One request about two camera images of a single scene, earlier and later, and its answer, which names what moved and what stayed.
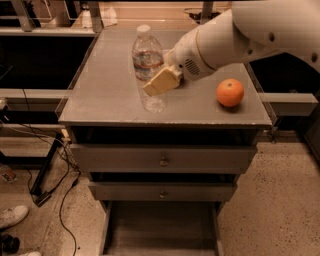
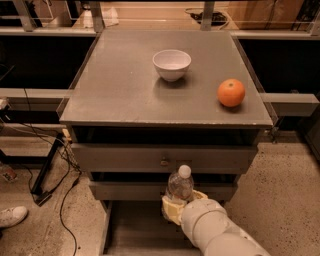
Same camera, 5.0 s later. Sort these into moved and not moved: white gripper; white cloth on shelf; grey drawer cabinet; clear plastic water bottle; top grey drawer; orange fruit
Moved: white gripper; clear plastic water bottle
Not moved: orange fruit; grey drawer cabinet; top grey drawer; white cloth on shelf
